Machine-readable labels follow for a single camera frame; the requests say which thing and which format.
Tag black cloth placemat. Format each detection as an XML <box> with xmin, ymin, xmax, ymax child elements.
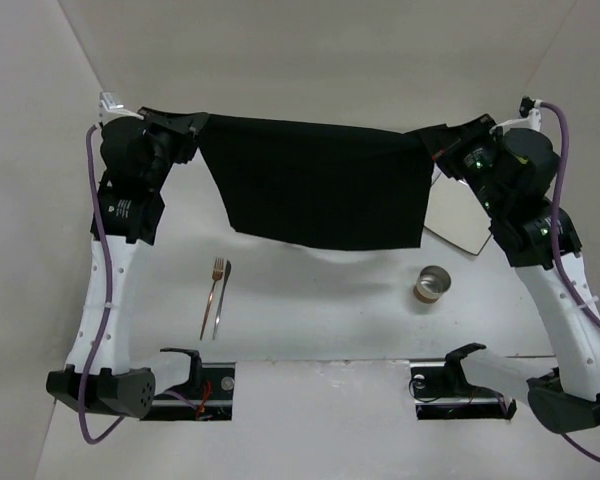
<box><xmin>199</xmin><ymin>115</ymin><xmax>433</xmax><ymax>251</ymax></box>

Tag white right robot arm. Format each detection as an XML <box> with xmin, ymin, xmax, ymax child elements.
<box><xmin>417</xmin><ymin>115</ymin><xmax>600</xmax><ymax>434</ymax></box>

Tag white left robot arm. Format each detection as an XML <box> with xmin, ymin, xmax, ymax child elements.
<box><xmin>46</xmin><ymin>108</ymin><xmax>209</xmax><ymax>419</ymax></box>

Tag white square plate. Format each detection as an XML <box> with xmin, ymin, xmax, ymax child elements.
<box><xmin>424</xmin><ymin>167</ymin><xmax>491</xmax><ymax>256</ymax></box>

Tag metal cup with cork base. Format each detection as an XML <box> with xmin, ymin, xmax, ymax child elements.
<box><xmin>413</xmin><ymin>265</ymin><xmax>452</xmax><ymax>304</ymax></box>

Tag copper fork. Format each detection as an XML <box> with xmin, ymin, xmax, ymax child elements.
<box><xmin>199</xmin><ymin>257</ymin><xmax>226</xmax><ymax>341</ymax></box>

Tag silver knife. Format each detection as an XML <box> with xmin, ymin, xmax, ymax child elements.
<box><xmin>212</xmin><ymin>260</ymin><xmax>232</xmax><ymax>341</ymax></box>

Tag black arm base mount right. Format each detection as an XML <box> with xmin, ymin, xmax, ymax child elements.
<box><xmin>407</xmin><ymin>361</ymin><xmax>517</xmax><ymax>421</ymax></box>

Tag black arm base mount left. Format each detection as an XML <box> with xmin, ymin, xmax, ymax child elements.
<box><xmin>142</xmin><ymin>348</ymin><xmax>236</xmax><ymax>422</ymax></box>

